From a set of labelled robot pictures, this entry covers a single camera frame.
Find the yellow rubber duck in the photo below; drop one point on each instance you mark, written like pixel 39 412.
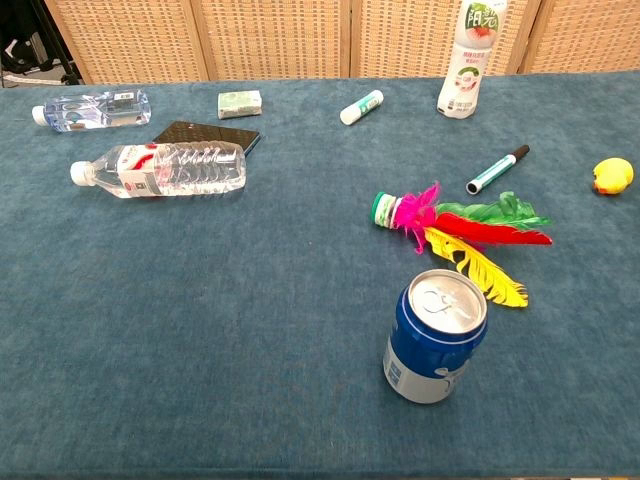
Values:
pixel 614 175

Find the white green glue stick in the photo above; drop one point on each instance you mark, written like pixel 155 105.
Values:
pixel 361 107

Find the wooden rattan folding screen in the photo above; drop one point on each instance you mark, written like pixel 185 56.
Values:
pixel 275 40

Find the blue and white drink can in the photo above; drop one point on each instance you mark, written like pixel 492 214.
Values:
pixel 430 350

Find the clear water bottle red label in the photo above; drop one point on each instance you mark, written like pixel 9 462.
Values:
pixel 170 169

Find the clear square water bottle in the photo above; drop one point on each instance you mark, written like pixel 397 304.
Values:
pixel 95 110

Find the colourful feather shuttlecock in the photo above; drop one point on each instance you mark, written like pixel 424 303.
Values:
pixel 452 225

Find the white tall drink bottle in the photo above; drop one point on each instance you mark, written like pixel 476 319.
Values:
pixel 465 65

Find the blue table cloth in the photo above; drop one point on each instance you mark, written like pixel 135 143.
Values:
pixel 250 300

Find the green white tissue pack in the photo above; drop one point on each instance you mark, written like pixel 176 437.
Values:
pixel 240 104

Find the green whiteboard marker black cap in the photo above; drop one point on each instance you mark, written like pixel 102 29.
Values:
pixel 495 170

